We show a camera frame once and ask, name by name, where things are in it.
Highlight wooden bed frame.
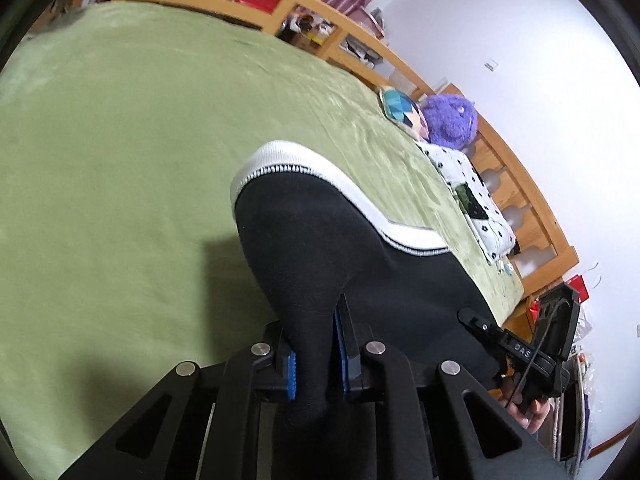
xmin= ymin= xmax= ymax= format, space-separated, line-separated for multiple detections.
xmin=29 ymin=0 xmax=582 ymax=331

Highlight green bed blanket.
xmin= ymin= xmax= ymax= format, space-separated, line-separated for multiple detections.
xmin=1 ymin=2 xmax=523 ymax=479

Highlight white floral pillow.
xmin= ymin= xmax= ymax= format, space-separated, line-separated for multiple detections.
xmin=416 ymin=141 xmax=518 ymax=274

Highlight colorful geometric cushion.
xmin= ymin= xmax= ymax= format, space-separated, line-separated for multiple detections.
xmin=378 ymin=87 xmax=430 ymax=141

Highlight black pants with white stripe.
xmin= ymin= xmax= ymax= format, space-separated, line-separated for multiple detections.
xmin=231 ymin=141 xmax=501 ymax=425

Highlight person's right hand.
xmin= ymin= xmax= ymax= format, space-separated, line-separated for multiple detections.
xmin=498 ymin=377 xmax=550 ymax=434

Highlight purple plush toy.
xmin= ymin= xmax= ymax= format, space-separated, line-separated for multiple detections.
xmin=420 ymin=94 xmax=478 ymax=150

